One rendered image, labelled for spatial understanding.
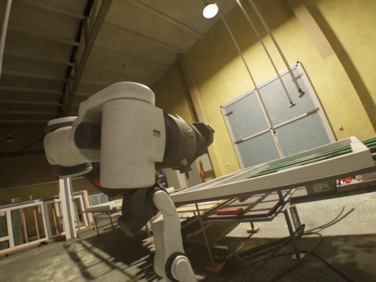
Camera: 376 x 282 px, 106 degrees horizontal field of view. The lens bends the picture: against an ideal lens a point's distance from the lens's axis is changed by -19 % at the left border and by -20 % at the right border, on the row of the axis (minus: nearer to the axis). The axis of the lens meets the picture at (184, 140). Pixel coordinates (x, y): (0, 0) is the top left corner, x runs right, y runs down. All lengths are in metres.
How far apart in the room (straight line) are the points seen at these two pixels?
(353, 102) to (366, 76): 1.05
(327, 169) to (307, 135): 6.58
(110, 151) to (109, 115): 0.04
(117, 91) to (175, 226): 0.83
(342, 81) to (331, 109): 1.01
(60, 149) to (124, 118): 0.17
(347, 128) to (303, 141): 1.52
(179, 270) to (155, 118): 0.83
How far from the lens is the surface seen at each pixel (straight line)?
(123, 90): 0.21
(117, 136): 0.19
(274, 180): 1.03
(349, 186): 1.70
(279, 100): 7.84
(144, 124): 0.20
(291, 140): 7.64
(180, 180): 10.86
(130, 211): 0.84
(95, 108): 0.24
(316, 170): 0.96
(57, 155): 0.35
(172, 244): 0.97
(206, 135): 0.36
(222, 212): 1.86
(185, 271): 0.99
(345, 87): 7.26
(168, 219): 0.92
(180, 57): 11.30
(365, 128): 7.16
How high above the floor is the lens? 1.05
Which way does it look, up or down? 12 degrees up
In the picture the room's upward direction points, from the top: 16 degrees counter-clockwise
